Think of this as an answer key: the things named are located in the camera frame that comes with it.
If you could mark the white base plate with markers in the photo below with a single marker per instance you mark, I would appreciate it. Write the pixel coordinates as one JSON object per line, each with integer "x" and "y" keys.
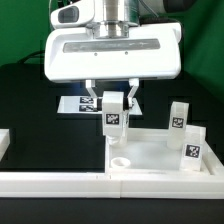
{"x": 89, "y": 105}

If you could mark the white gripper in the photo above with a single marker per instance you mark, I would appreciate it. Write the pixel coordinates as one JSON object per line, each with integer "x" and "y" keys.
{"x": 105, "y": 40}

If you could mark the white square table top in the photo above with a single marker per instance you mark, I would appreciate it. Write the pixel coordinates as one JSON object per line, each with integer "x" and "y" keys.
{"x": 146, "y": 151}

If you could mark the white front fence bar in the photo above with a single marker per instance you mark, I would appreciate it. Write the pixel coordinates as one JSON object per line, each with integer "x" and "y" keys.
{"x": 71, "y": 185}

